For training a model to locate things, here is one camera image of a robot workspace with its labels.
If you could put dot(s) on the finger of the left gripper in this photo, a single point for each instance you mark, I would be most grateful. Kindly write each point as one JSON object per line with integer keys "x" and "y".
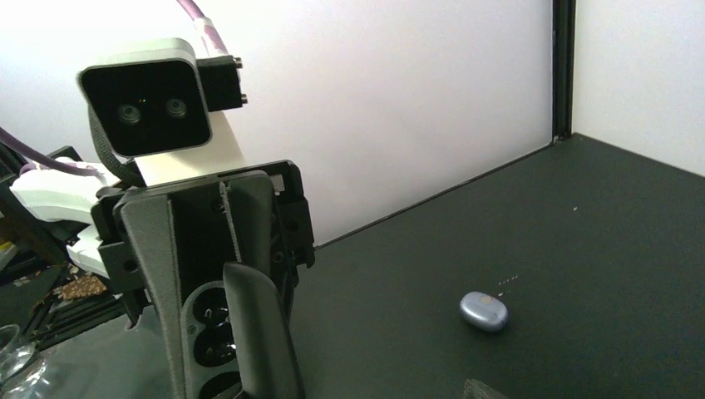
{"x": 155, "y": 231}
{"x": 264, "y": 348}

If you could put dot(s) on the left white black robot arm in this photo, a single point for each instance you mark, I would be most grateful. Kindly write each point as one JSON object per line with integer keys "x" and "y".
{"x": 212, "y": 368}

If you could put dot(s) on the left black frame post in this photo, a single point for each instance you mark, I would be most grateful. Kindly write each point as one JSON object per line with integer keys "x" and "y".
{"x": 563, "y": 48}

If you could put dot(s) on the lilac earbud charging case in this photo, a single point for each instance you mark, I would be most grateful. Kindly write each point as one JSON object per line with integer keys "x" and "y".
{"x": 483, "y": 311}

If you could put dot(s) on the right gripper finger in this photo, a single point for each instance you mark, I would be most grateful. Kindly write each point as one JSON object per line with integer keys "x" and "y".
{"x": 475, "y": 389}

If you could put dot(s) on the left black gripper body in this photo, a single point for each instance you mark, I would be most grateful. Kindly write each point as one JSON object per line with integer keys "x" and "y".
{"x": 203, "y": 234}

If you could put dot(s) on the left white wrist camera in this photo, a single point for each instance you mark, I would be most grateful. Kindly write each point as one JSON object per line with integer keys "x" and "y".
{"x": 156, "y": 96}

